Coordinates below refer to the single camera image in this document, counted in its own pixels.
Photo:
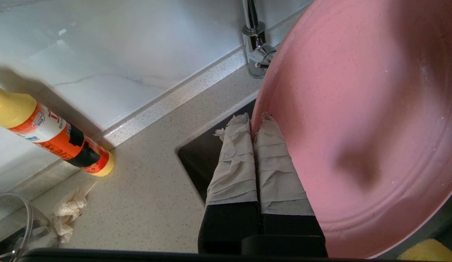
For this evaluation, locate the orange detergent bottle yellow cap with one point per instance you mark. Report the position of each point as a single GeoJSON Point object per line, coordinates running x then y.
{"type": "Point", "coordinates": [40, 125]}

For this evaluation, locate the stainless steel sink basin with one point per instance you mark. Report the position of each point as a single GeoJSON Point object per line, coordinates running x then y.
{"type": "Point", "coordinates": [200, 160]}

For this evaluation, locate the crumpled beige tissue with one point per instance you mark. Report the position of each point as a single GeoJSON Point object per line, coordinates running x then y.
{"type": "Point", "coordinates": [67, 214]}

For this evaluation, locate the yellow and green sponge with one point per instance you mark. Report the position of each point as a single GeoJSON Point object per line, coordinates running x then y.
{"type": "Point", "coordinates": [429, 251]}

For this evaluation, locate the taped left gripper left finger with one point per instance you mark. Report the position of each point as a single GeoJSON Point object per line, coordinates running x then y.
{"type": "Point", "coordinates": [233, 182]}

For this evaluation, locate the chrome kitchen faucet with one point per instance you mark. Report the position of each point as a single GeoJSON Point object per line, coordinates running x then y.
{"type": "Point", "coordinates": [253, 36]}

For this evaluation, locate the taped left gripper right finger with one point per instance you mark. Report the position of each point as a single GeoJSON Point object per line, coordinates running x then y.
{"type": "Point", "coordinates": [280, 182]}

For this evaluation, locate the black anti-slip mesh wrap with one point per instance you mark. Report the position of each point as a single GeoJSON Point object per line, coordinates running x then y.
{"type": "Point", "coordinates": [84, 149]}

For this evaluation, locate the pink round plate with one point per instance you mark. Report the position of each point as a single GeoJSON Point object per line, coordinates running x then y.
{"type": "Point", "coordinates": [357, 109]}

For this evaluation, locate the clear glass bowl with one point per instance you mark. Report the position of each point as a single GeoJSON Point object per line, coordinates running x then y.
{"type": "Point", "coordinates": [44, 233]}

